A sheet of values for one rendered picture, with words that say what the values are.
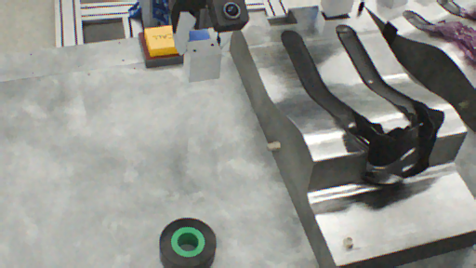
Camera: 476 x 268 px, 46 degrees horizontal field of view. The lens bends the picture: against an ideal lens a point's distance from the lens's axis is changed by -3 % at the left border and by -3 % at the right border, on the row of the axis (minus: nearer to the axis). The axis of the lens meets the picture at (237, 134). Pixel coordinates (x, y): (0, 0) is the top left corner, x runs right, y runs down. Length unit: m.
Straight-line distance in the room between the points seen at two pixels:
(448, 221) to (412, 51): 0.39
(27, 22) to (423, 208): 1.90
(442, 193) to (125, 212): 0.49
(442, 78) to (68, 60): 0.70
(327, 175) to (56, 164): 0.42
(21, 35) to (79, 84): 1.37
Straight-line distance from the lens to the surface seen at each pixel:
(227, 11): 0.75
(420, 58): 1.16
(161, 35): 1.09
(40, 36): 2.39
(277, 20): 1.10
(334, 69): 1.01
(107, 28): 2.08
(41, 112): 1.02
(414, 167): 0.90
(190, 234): 0.83
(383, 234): 0.85
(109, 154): 0.95
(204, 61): 0.88
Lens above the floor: 1.55
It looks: 50 degrees down
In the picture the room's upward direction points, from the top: 10 degrees clockwise
